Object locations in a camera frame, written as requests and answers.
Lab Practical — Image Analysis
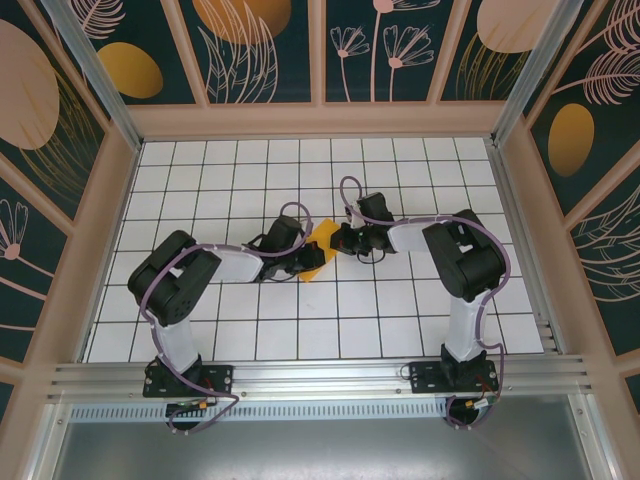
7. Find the orange square paper sheet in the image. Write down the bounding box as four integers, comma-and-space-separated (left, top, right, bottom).
298, 217, 342, 285

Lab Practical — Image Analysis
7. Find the aluminium table rail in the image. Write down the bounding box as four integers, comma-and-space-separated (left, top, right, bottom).
47, 353, 599, 401

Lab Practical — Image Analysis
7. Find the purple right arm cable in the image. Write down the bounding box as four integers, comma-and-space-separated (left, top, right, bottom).
339, 174, 511, 432

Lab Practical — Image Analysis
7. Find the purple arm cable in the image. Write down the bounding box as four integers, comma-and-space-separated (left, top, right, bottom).
138, 201, 315, 435
339, 174, 511, 432

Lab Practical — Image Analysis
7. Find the aluminium side rail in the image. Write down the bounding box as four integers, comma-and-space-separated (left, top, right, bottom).
487, 139, 569, 354

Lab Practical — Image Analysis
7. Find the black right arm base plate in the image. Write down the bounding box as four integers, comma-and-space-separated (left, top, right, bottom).
408, 360, 501, 396

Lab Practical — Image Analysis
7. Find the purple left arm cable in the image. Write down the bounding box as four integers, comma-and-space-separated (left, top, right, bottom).
138, 201, 315, 435

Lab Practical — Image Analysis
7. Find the slotted grey cable duct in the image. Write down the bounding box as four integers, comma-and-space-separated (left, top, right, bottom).
69, 402, 451, 422

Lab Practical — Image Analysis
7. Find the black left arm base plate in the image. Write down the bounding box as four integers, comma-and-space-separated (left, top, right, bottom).
142, 363, 236, 399

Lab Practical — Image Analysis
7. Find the aluminium frame post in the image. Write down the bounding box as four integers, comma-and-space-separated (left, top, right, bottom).
42, 0, 144, 151
489, 0, 586, 146

